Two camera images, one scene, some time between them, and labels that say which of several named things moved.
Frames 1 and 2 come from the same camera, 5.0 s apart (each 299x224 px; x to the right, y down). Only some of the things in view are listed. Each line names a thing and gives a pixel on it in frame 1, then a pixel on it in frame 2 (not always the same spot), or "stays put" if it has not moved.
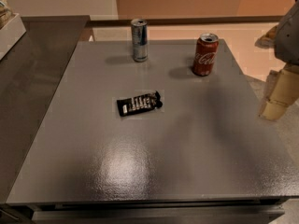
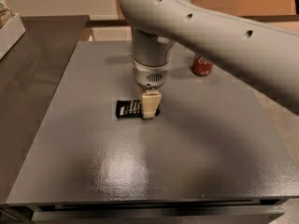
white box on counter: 10,34 stays put
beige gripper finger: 273,109 to 149,103
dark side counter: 31,75 stays put
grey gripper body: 288,41 to 150,76
